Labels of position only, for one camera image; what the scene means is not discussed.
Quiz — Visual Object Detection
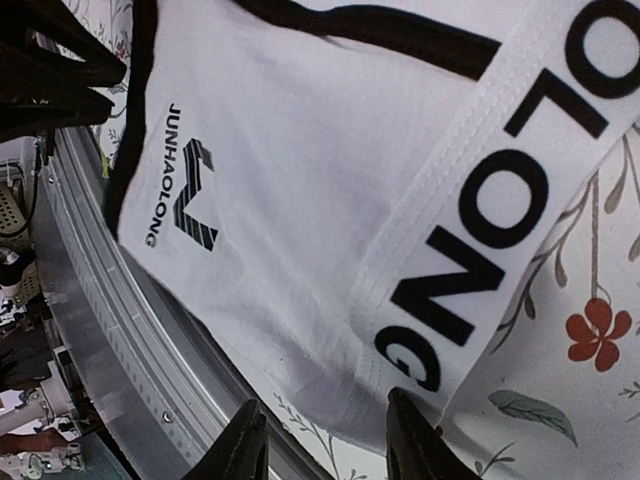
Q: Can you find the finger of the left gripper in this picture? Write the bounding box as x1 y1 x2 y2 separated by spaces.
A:
1 85 114 140
1 1 125 85

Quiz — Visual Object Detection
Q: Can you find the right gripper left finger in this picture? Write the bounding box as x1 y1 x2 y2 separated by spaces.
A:
187 399 269 480

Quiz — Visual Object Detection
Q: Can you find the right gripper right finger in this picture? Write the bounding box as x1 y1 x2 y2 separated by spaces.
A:
386 388 479 480

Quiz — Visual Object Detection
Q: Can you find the white underwear black trim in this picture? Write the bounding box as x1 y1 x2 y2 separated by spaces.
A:
105 1 639 449

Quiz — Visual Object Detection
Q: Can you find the floral patterned table mat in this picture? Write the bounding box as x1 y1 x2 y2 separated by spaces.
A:
92 0 640 480

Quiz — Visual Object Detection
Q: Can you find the aluminium front rail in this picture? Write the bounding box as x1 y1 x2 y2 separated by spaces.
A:
29 124 331 480

